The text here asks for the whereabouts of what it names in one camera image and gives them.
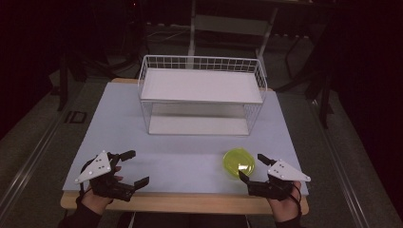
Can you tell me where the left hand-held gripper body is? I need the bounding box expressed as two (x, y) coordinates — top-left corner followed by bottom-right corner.
(74, 150), (136, 202)

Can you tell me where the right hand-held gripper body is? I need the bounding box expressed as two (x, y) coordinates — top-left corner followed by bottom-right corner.
(246, 159), (312, 201)

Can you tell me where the yellow-green translucent plate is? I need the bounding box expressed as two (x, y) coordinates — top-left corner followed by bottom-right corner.
(222, 147), (257, 181)

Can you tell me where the white wire shelf rack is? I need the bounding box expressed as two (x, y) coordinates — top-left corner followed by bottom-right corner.
(137, 54), (269, 138)

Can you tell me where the person's left hand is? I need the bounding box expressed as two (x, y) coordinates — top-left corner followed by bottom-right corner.
(81, 165), (124, 217)

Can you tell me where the person's right hand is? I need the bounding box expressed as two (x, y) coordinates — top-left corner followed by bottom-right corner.
(268, 180), (302, 223)

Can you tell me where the wooden table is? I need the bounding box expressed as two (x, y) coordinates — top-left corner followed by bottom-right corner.
(60, 77), (310, 216)

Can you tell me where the black stand leg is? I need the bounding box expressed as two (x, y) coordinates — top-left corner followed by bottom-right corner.
(304, 71), (335, 129)
(56, 50), (69, 112)

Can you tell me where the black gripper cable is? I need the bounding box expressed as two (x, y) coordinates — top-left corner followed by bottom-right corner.
(292, 184), (303, 219)
(75, 182), (93, 205)

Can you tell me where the metal floor rail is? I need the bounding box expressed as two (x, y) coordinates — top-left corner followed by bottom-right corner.
(0, 103), (75, 211)
(309, 99), (370, 228)

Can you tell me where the grey metal stand frame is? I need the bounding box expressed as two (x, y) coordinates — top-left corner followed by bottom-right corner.
(186, 0), (280, 77)

